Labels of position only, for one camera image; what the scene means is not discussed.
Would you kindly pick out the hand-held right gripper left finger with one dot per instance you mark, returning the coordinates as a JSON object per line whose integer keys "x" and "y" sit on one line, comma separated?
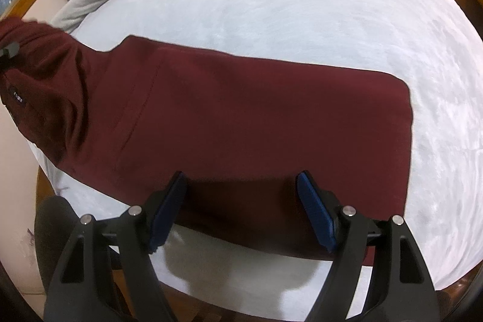
{"x": 168, "y": 212}

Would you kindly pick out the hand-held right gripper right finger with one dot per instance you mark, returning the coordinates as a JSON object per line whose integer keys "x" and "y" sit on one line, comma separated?
{"x": 315, "y": 212}

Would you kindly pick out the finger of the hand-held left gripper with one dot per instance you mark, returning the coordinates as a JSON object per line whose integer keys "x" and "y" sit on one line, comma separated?
{"x": 10, "y": 50}

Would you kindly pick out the maroon pants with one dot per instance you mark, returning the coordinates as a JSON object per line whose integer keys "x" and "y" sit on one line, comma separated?
{"x": 245, "y": 110}

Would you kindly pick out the bed with light blue sheet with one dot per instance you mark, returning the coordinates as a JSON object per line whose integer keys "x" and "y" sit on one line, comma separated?
{"x": 302, "y": 5}

